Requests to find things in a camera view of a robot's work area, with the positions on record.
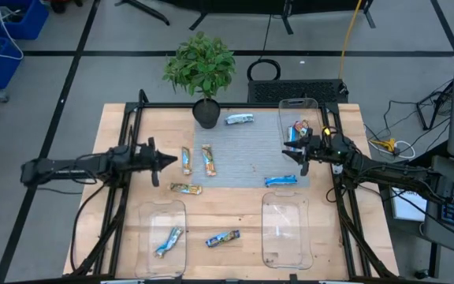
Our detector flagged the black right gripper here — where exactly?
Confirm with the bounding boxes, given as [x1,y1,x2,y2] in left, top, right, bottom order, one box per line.
[281,129,348,177]

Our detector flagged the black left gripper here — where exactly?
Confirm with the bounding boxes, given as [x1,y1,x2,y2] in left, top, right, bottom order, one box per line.
[134,136,179,187]

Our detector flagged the tan blue granola bar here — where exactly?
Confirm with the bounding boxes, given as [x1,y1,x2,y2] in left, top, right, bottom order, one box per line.
[180,146,193,176]

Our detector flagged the red granola bar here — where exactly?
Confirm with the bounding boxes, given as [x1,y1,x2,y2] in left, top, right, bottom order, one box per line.
[293,120,311,137]

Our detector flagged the bright blue granola bar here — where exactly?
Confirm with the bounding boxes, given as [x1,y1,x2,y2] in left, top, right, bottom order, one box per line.
[264,174,298,188]

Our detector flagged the gold green granola bar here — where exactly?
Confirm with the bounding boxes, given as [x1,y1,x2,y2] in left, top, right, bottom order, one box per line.
[169,182,203,196]

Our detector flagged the clear plastic bin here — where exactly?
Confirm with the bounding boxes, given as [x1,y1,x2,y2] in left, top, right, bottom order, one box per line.
[134,199,189,279]
[277,97,323,161]
[261,191,314,271]

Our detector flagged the orange green granola bar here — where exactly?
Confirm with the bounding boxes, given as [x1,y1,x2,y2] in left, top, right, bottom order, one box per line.
[201,144,218,178]

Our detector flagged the silver green granola bar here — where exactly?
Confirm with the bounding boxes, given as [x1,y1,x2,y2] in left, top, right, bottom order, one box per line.
[225,113,255,125]

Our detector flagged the pale blue gold granola bar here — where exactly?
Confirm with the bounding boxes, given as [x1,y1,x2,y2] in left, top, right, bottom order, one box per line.
[154,226,184,260]

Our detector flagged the Chewy oatmeal raisin granola bar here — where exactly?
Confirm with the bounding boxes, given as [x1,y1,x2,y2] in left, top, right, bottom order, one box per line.
[205,230,241,249]

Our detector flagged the grey ribbed mat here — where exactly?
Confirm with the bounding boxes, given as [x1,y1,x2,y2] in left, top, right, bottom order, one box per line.
[190,111,311,189]

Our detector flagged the black perforated computer case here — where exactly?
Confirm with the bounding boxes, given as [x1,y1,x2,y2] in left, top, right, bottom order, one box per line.
[247,78,349,105]

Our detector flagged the green plant in black pot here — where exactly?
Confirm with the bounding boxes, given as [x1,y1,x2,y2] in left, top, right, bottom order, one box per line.
[162,31,236,130]

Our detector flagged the white booklet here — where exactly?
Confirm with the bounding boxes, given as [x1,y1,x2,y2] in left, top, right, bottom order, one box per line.
[391,187,429,222]

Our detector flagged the black partition screen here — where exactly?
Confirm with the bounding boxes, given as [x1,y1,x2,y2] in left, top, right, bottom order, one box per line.
[159,0,291,32]
[281,0,377,36]

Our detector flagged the black metal table frame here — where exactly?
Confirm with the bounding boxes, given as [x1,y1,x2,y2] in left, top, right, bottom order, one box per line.
[63,88,400,284]

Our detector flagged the black coiled cable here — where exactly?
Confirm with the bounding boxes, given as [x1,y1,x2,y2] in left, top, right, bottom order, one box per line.
[246,58,282,82]

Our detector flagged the yellow cable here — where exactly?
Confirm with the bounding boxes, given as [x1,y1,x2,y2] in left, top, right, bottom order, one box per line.
[337,0,364,80]

